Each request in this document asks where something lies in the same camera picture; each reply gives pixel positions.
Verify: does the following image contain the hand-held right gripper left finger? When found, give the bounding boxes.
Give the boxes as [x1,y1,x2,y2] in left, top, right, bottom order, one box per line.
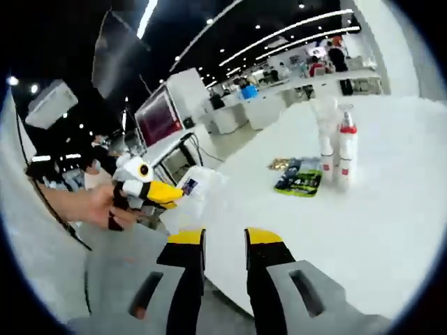
[65,228,207,335]

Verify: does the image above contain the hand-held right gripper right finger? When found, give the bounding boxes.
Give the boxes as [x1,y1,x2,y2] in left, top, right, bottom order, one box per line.
[243,226,389,335]

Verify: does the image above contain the small clear plastic packet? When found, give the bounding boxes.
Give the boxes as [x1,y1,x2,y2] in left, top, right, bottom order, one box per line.
[163,165,230,235]

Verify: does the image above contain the green and dark sachet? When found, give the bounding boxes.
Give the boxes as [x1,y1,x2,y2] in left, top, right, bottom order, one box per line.
[273,157,323,199]

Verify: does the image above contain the gold brown sachet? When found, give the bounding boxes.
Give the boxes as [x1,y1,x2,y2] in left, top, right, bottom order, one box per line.
[267,157,291,172]

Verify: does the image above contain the small white skincare pump bottle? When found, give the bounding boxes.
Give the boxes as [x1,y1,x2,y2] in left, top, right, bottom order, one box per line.
[319,134,337,184]

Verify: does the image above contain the white skincare bottle red collar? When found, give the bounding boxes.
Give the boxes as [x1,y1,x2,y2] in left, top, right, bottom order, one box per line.
[335,103,360,192]

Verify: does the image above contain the white skincare tube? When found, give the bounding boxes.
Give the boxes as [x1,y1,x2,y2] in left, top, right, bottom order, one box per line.
[312,96,339,158]

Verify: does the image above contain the person's left hand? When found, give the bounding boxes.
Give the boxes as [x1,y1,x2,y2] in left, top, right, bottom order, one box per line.
[78,183,136,232]

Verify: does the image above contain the white standing desk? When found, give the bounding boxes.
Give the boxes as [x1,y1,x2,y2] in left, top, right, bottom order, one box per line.
[145,122,210,184]

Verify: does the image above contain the white computer monitor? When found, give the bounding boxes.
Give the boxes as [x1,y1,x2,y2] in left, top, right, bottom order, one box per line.
[134,83,183,148]

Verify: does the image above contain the grey mesh fabric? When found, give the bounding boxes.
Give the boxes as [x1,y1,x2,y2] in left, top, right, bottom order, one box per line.
[83,223,175,329]

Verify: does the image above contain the white column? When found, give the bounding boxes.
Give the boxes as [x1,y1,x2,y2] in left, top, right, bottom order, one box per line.
[349,0,420,99]
[166,68,211,117]

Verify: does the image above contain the white ceiling air conditioner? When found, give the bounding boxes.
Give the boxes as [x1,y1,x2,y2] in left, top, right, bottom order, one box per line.
[24,79,80,131]

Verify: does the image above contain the blue box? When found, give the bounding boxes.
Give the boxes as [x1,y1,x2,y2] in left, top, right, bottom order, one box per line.
[240,85,260,101]

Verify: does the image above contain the long white counter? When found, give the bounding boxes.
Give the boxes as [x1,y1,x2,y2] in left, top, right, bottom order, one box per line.
[202,73,382,136]

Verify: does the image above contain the ceiling spot lights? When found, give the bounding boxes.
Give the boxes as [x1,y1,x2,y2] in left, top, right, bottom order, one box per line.
[6,1,308,134]

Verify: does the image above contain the bundle of black cables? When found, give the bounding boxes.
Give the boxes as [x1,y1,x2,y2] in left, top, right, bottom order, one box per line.
[178,131,204,167]

